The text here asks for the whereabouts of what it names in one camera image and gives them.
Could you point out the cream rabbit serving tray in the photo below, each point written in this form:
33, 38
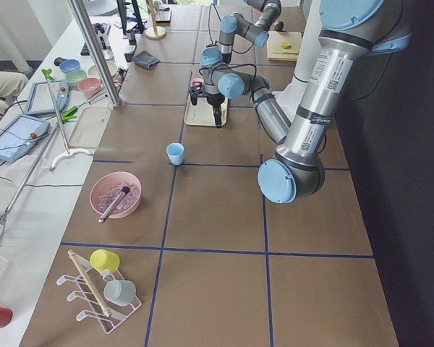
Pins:
200, 115

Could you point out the wooden cup tree stand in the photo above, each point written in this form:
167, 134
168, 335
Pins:
154, 32

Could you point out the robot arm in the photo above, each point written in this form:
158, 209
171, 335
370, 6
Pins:
235, 24
346, 31

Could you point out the grey folded cloth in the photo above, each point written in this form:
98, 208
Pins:
145, 60

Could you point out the spare cream tray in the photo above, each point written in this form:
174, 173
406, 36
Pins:
90, 128

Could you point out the pink bowl with ice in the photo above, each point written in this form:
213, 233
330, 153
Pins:
108, 187

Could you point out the aluminium frame post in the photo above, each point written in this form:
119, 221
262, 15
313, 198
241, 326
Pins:
83, 20

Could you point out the white wire cup rack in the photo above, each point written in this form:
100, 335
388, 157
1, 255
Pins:
93, 310

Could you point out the green clamp tool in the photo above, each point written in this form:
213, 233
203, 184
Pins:
68, 114

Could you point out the grey cup on rack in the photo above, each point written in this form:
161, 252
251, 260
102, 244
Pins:
120, 292

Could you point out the blue teach pendant tablet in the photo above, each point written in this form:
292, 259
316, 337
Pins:
39, 101

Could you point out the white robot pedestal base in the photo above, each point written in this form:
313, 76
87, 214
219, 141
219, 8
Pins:
291, 96

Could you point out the pink plastic cup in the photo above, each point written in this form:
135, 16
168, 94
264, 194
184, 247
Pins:
197, 82

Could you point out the blue plastic cup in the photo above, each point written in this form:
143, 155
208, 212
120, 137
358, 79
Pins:
175, 152

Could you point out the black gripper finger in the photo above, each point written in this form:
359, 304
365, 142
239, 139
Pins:
217, 116

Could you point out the yellow lemon slices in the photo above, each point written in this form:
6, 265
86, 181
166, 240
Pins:
285, 45

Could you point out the green bowl on side table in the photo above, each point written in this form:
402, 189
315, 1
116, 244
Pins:
74, 77

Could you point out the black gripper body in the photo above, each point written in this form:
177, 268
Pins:
227, 58
215, 100

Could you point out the green avocado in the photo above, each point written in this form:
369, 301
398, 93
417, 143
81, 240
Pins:
278, 26

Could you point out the metal tongs black tip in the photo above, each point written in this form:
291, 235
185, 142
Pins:
115, 204

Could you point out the wooden cutting board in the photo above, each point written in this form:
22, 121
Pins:
274, 43

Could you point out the pink bowl on side table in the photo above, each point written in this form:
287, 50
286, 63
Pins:
89, 86

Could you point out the yellow cup in background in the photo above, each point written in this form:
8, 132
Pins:
102, 259

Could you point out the blue bowl on side table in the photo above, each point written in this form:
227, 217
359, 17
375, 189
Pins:
69, 65

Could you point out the wooden rolling pin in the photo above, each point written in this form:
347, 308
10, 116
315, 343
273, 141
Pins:
75, 258

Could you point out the yellow plastic knife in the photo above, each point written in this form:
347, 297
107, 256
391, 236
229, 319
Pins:
280, 52

